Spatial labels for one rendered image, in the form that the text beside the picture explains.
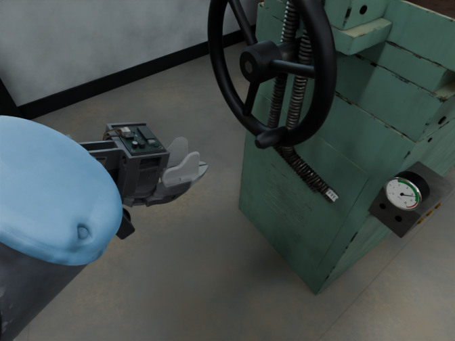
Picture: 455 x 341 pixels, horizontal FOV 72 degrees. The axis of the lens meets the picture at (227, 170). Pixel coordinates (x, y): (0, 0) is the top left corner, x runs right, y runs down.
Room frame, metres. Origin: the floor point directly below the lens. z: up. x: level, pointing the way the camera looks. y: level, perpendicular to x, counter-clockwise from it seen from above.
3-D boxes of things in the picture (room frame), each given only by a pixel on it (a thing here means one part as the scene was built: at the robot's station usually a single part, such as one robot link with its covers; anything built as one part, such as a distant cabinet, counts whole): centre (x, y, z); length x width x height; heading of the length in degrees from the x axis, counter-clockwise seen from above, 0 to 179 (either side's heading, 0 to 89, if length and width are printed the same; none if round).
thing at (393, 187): (0.34, -0.31, 0.65); 0.06 x 0.04 x 0.08; 38
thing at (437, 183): (0.38, -0.36, 0.58); 0.12 x 0.08 x 0.08; 128
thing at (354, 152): (0.75, -0.41, 0.35); 0.58 x 0.45 x 0.71; 128
